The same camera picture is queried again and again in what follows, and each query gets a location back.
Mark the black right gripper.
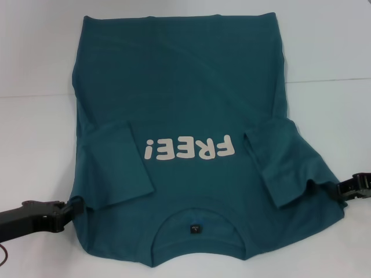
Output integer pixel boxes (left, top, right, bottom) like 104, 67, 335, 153
336, 172, 371, 202

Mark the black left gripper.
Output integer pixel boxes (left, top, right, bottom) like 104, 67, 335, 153
0, 200, 85, 247

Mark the teal t-shirt with FREE print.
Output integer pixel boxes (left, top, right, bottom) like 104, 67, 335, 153
68, 11, 348, 261

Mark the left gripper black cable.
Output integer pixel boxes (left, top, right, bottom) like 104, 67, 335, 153
0, 244, 10, 266

